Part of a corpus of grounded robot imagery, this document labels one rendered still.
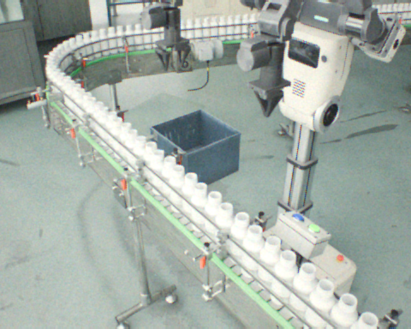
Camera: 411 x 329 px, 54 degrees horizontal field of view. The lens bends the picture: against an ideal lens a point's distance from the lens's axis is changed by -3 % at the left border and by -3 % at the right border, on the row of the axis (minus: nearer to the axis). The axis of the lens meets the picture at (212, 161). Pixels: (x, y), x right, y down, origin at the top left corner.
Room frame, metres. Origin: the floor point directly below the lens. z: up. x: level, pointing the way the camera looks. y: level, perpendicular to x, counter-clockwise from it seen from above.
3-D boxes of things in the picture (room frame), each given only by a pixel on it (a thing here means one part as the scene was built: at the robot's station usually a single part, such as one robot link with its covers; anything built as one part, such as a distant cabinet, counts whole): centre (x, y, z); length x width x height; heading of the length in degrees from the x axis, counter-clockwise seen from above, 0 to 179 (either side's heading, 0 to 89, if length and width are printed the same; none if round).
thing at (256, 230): (0.80, -0.11, 1.08); 0.06 x 0.06 x 0.17
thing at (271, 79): (1.00, -0.15, 1.51); 0.10 x 0.07 x 0.07; 129
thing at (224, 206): (0.89, -0.04, 1.08); 0.06 x 0.06 x 0.17
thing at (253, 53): (0.97, -0.12, 1.61); 0.12 x 0.09 x 0.12; 130
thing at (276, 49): (1.00, -0.14, 1.57); 0.07 x 0.06 x 0.07; 130
